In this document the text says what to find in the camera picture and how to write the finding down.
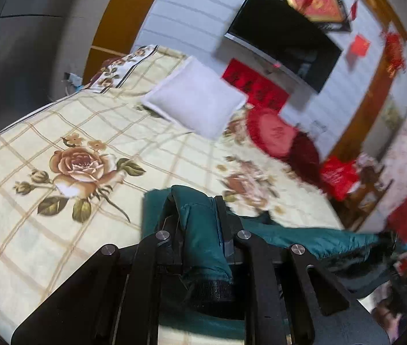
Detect grey wardrobe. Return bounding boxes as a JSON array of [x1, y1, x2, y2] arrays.
[[0, 0, 127, 142]]

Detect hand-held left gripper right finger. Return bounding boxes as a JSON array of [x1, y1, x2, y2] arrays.
[[215, 196, 391, 345]]

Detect floral checked bed sheet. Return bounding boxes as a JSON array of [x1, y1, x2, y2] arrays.
[[0, 45, 344, 345]]

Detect red wall banner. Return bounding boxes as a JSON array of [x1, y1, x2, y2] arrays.
[[221, 59, 291, 113]]

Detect red hanging knot decoration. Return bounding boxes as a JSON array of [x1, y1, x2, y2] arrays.
[[381, 30, 406, 77]]

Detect green quilted puffer jacket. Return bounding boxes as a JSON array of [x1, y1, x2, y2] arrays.
[[142, 185, 393, 333]]

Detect red heart-shaped cushion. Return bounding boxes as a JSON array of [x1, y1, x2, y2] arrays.
[[245, 108, 299, 159]]

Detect white pillow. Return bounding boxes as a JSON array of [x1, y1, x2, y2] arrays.
[[141, 55, 248, 141]]

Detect black wall television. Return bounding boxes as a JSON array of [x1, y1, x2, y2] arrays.
[[224, 0, 344, 95]]

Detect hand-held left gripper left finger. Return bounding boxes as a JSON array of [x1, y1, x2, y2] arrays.
[[11, 223, 181, 345]]

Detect wooden chair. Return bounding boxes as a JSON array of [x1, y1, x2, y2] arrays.
[[345, 154, 395, 231]]

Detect small red paper square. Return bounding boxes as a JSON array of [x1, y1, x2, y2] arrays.
[[350, 34, 372, 59]]

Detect dark red velvet cushion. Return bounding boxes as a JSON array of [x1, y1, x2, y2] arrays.
[[289, 132, 322, 188]]

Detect red plastic bag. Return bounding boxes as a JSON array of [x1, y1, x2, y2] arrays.
[[319, 156, 361, 202]]

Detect floral curtain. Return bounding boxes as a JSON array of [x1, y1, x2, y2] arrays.
[[378, 106, 407, 231]]

